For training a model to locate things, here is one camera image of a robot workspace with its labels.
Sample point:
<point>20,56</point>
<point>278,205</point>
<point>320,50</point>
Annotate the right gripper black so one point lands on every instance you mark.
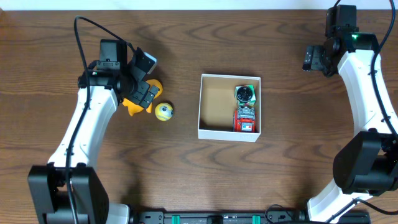
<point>314,57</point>

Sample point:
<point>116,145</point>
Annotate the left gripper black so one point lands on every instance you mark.
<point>144,94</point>

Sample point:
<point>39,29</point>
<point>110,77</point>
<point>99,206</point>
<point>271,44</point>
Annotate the orange duck-like toy figure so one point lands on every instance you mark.
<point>133,108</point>

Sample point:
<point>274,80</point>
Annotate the yellow minion ball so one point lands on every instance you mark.
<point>164,111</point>

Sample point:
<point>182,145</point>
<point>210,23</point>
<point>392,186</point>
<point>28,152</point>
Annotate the rubik's cube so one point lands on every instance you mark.
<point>247,104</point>

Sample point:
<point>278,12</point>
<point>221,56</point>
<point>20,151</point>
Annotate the black round cap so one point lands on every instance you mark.
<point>244,94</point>

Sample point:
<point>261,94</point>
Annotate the red toy robot car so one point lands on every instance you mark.
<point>244,120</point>

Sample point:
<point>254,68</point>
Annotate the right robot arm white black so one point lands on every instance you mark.
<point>367,166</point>

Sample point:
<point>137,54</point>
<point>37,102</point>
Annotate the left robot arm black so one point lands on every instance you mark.
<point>67,189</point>

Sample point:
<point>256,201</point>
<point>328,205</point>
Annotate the white cardboard box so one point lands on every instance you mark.
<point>217,106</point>

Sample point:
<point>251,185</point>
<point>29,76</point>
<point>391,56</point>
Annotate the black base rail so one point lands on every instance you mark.
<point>274,216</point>

